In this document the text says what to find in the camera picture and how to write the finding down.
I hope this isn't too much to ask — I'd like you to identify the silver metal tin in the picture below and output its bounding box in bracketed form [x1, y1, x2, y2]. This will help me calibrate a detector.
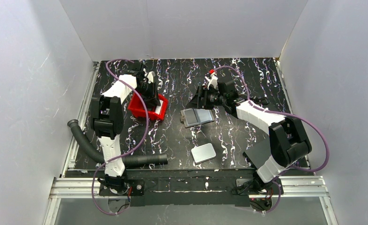
[191, 143, 216, 164]

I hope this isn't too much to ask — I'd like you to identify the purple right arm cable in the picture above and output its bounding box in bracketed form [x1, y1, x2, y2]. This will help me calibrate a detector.
[213, 65, 331, 215]

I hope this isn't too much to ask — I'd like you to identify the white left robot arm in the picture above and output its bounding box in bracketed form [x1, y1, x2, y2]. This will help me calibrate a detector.
[90, 61, 168, 177]

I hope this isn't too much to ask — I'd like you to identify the red plastic bin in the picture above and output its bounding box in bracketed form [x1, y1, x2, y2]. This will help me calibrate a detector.
[128, 94, 169, 121]

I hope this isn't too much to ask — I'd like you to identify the stack of credit cards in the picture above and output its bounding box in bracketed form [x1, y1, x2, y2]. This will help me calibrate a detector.
[154, 99, 167, 115]

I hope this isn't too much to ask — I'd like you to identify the black flat plate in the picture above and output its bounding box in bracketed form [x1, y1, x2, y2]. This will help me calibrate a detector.
[243, 138, 271, 169]

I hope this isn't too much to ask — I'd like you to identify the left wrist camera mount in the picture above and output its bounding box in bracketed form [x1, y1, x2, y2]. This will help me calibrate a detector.
[147, 71, 155, 83]

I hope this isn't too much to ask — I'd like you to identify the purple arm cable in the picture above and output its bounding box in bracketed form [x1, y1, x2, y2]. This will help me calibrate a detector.
[213, 65, 331, 215]
[91, 59, 150, 216]

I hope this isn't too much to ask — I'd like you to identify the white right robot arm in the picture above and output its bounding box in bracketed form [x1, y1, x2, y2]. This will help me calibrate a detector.
[186, 81, 312, 185]

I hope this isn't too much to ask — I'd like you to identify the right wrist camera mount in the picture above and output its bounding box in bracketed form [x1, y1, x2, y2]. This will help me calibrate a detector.
[205, 69, 218, 90]

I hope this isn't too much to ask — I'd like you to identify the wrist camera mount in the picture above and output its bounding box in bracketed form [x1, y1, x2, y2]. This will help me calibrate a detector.
[205, 69, 218, 90]
[147, 71, 155, 83]

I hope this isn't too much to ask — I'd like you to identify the grey leather card holder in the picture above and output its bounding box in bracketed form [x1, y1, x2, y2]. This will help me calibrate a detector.
[180, 108, 215, 128]

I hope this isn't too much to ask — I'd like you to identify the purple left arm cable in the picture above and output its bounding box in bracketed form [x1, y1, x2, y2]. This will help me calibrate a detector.
[91, 59, 150, 216]

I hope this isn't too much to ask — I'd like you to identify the black corrugated hose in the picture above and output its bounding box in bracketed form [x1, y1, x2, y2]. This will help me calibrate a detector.
[67, 119, 168, 169]

